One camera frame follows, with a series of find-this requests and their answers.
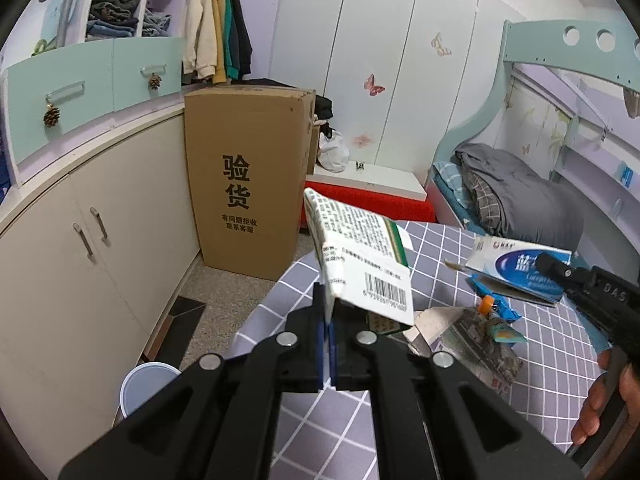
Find light blue paper sign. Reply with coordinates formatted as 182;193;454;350
42;0;68;43

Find white board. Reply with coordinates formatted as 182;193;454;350
305;162;427;200

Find white panel wardrobe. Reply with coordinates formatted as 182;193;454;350
270;0;511;187

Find grey duvet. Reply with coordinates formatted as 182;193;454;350
455;142;585;254

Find blue orange toy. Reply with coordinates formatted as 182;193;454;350
470;275;529;346

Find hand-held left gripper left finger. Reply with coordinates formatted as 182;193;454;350
59;282;332;480

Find green hanging jacket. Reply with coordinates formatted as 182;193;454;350
223;0;242;79

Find white plastic bag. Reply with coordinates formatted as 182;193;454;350
317;130;351;174

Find cream hanging jacket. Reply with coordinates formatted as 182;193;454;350
181;0;223;81

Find mustard hanging jacket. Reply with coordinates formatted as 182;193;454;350
212;0;233;84

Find blue plastic bin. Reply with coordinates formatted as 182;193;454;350
121;362;182;421

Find white medicine box green edge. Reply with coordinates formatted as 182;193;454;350
303;187;416;326

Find blue white carton box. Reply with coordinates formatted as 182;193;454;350
466;236;572;307

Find red box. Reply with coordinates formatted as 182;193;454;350
300;182;437;232

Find small cardboard box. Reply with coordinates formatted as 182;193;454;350
305;110;323;174

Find tall cardboard box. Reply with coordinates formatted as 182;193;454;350
184;85;316;282

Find wide mint drawer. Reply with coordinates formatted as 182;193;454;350
7;40;116;161

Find folded dark jeans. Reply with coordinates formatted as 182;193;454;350
85;0;140;41

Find low white cabinet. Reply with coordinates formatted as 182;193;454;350
0;105;206;431

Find grey printed pouch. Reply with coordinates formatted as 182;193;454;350
406;306;525;404

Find narrow mint drawer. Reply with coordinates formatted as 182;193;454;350
112;36;183;111

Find black hanging jacket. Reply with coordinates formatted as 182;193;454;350
229;0;254;79

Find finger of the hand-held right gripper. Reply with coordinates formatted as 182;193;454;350
536;254;577;287

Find grey checked tablecloth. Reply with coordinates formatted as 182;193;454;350
232;220;612;480

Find person's right hand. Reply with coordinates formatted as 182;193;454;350
571;349;640;447

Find mint bunk bed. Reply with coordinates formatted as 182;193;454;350
427;20;640;273

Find folded blue jeans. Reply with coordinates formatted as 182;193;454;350
142;10;173;37

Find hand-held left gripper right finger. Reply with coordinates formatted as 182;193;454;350
330;305;584;480

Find blue checked pillow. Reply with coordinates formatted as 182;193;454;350
432;160;481;211

